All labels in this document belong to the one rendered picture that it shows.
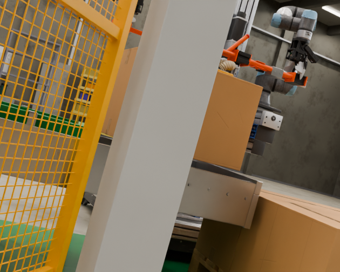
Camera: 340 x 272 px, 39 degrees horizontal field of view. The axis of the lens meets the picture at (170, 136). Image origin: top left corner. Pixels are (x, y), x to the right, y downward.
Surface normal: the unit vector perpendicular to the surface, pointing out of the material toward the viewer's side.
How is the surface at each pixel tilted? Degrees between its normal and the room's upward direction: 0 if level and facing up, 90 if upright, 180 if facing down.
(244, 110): 90
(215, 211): 90
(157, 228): 90
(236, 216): 90
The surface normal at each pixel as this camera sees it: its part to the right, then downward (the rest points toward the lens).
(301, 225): -0.90, -0.26
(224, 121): 0.37, 0.11
